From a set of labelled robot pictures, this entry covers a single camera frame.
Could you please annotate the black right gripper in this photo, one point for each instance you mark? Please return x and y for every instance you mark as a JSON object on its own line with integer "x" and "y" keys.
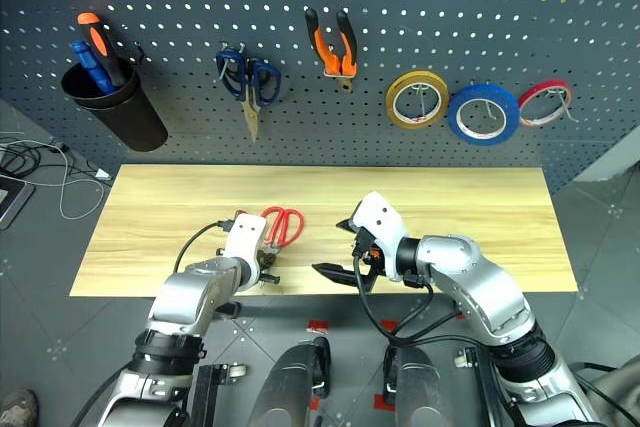
{"x": 369, "y": 274}

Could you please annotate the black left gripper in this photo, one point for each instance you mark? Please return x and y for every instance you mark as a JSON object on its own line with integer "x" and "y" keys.
{"x": 269, "y": 257}

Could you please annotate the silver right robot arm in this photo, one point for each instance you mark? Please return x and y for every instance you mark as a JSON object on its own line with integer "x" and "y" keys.
{"x": 475, "y": 272}

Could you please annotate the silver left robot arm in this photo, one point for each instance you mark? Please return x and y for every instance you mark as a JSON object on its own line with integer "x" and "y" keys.
{"x": 190, "y": 292}

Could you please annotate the silver scissors pegboard hook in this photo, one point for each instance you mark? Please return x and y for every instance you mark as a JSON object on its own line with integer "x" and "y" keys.
{"x": 229, "y": 64}

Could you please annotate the yellow tape roll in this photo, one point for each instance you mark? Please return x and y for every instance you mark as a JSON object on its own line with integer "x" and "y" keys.
{"x": 391, "y": 102}

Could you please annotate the white pliers pegboard holder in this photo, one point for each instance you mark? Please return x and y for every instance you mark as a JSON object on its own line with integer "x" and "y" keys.
{"x": 340, "y": 73}

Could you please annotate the blue tape roll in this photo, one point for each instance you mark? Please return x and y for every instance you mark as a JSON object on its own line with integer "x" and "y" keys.
{"x": 457, "y": 119}

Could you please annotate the black cup pegboard hook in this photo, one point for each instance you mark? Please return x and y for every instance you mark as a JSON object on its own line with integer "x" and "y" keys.
{"x": 140, "y": 53}

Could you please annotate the red tape roll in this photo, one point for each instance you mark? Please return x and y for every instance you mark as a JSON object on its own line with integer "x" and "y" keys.
{"x": 532, "y": 93}

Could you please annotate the black cup holder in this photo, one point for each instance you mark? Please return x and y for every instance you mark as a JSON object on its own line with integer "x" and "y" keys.
{"x": 135, "y": 117}

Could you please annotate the dark rounded shape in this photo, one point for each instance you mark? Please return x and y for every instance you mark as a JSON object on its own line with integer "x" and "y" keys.
{"x": 285, "y": 387}
{"x": 417, "y": 387}

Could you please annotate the orange and black pliers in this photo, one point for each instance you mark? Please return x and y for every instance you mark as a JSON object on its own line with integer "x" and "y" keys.
{"x": 330, "y": 54}

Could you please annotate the blue screwdriver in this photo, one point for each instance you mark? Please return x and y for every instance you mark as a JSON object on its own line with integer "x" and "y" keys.
{"x": 92, "y": 67}

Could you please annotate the orange and black screwdriver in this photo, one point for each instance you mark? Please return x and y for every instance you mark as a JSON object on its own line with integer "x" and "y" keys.
{"x": 102, "y": 44}

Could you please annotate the dark tablet device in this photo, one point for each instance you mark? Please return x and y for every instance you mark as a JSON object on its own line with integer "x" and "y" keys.
{"x": 12, "y": 199}

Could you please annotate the brown shoe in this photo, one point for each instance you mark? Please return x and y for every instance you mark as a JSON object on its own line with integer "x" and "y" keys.
{"x": 17, "y": 407}

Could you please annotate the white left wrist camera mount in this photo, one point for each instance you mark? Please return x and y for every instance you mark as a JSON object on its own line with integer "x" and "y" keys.
{"x": 245, "y": 242}

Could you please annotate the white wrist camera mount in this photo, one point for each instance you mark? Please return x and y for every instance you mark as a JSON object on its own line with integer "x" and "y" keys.
{"x": 382, "y": 219}
{"x": 245, "y": 242}

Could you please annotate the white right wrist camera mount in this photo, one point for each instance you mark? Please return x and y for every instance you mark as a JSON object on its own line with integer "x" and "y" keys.
{"x": 382, "y": 219}

